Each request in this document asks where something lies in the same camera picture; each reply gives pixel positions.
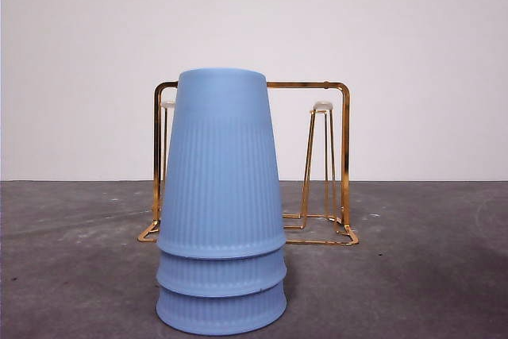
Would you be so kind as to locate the blue ribbed plastic cup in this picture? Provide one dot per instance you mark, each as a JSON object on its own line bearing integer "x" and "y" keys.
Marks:
{"x": 222, "y": 277}
{"x": 222, "y": 310}
{"x": 222, "y": 164}

